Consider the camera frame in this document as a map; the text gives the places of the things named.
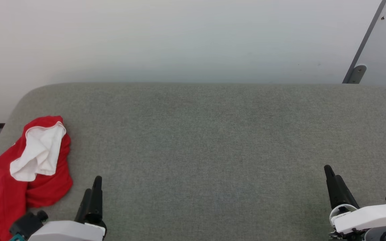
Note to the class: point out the grey metal post bracket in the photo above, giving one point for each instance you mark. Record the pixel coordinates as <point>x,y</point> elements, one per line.
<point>357,74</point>

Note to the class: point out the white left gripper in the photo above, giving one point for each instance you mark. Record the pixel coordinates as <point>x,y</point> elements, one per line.
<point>65,231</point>

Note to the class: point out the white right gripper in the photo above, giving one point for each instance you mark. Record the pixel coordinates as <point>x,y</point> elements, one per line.
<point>367,217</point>

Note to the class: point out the grey metal wall bracket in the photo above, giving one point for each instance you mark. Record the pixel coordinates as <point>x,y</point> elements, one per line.
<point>364,42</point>

